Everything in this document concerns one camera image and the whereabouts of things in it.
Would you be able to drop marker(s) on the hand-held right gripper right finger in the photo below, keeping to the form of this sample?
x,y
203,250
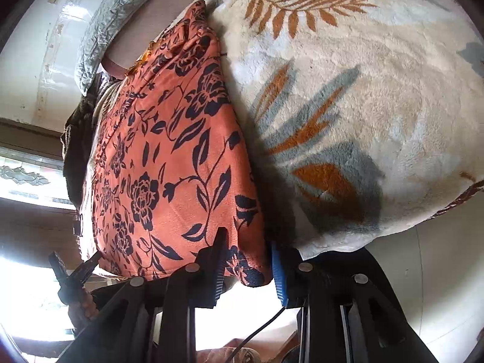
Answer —
x,y
279,276

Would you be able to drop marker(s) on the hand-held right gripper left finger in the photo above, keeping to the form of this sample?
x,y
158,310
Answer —
x,y
217,272

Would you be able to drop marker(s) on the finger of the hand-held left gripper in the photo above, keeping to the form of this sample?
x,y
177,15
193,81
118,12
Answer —
x,y
56,264
89,266

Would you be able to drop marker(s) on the orange floral cloth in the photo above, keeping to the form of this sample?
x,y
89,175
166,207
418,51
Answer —
x,y
170,166

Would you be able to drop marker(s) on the person's left hand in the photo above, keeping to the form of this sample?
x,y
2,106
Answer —
x,y
84,312

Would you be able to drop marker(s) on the window with patterned glass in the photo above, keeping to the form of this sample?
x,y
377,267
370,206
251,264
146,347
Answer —
x,y
26,272

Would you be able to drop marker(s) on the dark brown cloth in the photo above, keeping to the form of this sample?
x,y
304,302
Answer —
x,y
75,151

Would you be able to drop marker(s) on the cream leaf-print blanket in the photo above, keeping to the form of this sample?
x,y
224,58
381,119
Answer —
x,y
359,102

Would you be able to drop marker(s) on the pink bed sheet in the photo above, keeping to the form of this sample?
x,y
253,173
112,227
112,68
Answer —
x,y
140,34

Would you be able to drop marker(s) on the grey quilted bedspread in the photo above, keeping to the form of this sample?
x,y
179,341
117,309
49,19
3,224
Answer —
x,y
109,19

